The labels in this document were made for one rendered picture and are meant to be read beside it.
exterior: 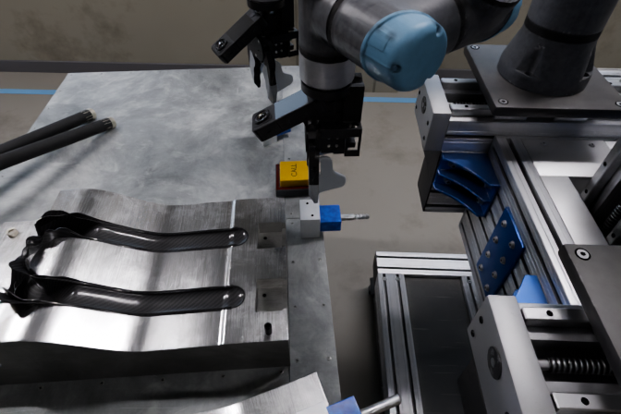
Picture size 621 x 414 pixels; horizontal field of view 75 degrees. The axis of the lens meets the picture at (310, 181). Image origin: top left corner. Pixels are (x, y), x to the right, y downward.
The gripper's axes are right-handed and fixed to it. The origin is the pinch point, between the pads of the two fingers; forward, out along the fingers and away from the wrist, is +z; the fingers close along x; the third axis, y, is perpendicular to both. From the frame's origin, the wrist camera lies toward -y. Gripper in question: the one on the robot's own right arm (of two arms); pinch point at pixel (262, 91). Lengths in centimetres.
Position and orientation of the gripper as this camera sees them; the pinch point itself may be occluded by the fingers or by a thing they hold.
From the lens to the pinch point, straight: 92.3
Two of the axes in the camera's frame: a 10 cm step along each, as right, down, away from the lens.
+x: -5.0, -6.1, 6.1
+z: -0.1, 7.1, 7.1
